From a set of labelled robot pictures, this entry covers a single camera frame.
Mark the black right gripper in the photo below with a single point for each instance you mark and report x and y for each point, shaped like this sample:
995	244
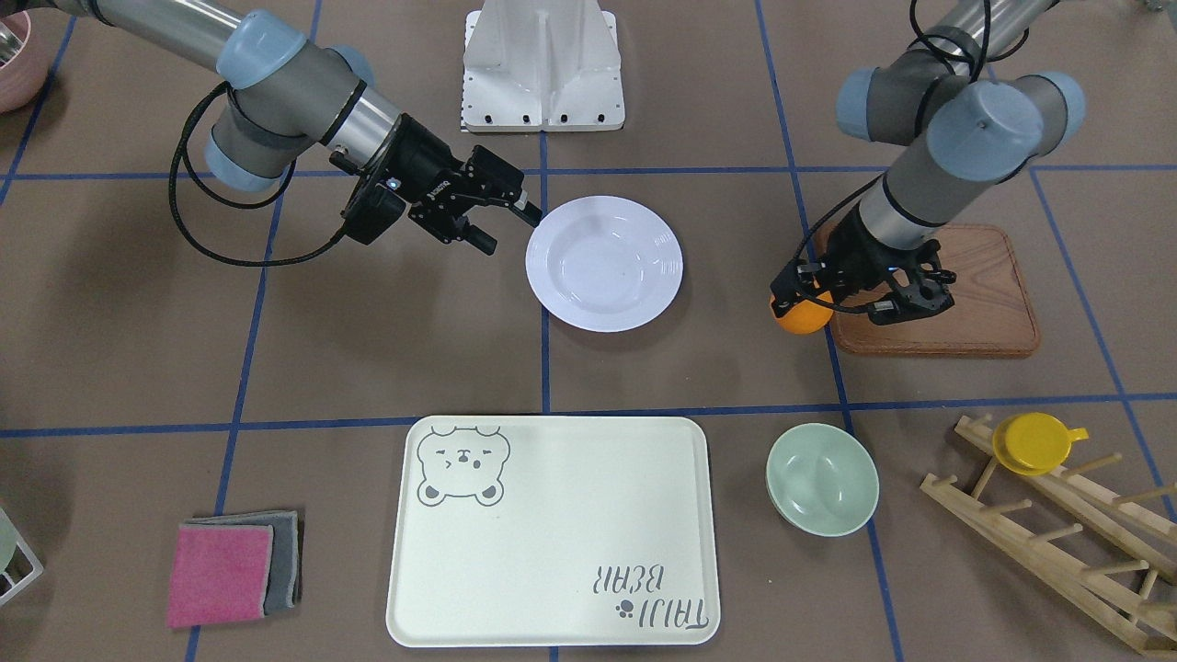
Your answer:
425	168

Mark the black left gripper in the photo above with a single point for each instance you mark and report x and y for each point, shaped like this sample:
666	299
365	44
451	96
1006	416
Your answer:
862	250

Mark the orange fruit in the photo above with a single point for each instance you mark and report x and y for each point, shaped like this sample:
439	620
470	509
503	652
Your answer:
805	318

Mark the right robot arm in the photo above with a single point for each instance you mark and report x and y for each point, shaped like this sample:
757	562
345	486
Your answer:
285	94

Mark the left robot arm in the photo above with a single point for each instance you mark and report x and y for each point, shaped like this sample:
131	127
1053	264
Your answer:
960	135

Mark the cream bear tray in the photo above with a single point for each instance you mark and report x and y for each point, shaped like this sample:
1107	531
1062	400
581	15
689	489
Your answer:
554	531

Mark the white ridged plate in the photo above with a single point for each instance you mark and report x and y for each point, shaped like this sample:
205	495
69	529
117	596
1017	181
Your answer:
604	264

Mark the green ceramic bowl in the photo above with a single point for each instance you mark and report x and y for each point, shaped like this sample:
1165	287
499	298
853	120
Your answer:
822	480

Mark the yellow mug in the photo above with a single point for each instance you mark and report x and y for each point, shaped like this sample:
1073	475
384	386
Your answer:
1034	443

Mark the grey cloth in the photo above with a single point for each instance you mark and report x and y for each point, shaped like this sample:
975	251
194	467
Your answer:
284	569

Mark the pink cloth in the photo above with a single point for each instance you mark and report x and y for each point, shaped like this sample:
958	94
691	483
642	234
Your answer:
220	574

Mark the pink bowl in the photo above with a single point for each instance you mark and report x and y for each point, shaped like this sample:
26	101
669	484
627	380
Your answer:
26	67

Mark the wooden dish rack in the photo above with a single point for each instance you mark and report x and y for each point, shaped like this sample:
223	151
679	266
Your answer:
1109	562

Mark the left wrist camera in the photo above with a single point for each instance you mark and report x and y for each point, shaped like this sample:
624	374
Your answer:
918	285

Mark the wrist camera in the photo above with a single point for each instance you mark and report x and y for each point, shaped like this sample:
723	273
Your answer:
371	210
918	285

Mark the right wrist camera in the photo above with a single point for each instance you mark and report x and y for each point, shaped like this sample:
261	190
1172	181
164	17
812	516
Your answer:
371	210

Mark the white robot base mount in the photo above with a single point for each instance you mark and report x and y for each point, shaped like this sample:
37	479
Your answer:
542	66

